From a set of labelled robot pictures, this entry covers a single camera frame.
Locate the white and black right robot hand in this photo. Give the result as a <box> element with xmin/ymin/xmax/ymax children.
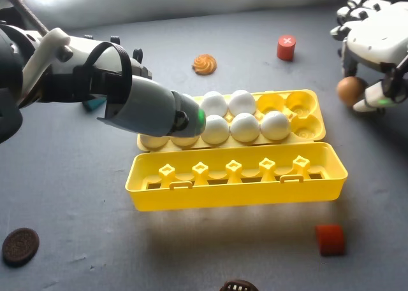
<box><xmin>330</xmin><ymin>0</ymin><xmax>408</xmax><ymax>114</ymax></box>

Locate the brown egg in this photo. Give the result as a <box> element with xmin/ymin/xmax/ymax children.
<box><xmin>336</xmin><ymin>76</ymin><xmax>366</xmax><ymax>108</ymax></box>

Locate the yellow plastic egg box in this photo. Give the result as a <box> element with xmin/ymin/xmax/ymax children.
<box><xmin>124</xmin><ymin>89</ymin><xmax>349</xmax><ymax>212</ymax></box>

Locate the red cylinder with white cross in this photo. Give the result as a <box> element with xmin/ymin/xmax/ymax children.
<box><xmin>276</xmin><ymin>34</ymin><xmax>298</xmax><ymax>62</ymax></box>

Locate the orange swirl cookie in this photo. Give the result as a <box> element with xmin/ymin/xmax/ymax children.
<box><xmin>191</xmin><ymin>53</ymin><xmax>218</xmax><ymax>76</ymax></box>

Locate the red toy block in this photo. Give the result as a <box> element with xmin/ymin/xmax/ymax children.
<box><xmin>315</xmin><ymin>224</ymin><xmax>346</xmax><ymax>257</ymax></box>

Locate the brown toy basket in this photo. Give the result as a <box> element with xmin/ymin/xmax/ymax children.
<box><xmin>219</xmin><ymin>280</ymin><xmax>258</xmax><ymax>291</ymax></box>

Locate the teal toy piece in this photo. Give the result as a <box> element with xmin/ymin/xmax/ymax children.
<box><xmin>83</xmin><ymin>98</ymin><xmax>106</xmax><ymax>113</ymax></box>

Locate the grey table cloth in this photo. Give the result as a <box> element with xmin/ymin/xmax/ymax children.
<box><xmin>0</xmin><ymin>1</ymin><xmax>408</xmax><ymax>291</ymax></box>

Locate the round chocolate sandwich cookie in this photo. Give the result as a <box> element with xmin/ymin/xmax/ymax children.
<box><xmin>1</xmin><ymin>227</ymin><xmax>41</xmax><ymax>267</ymax></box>

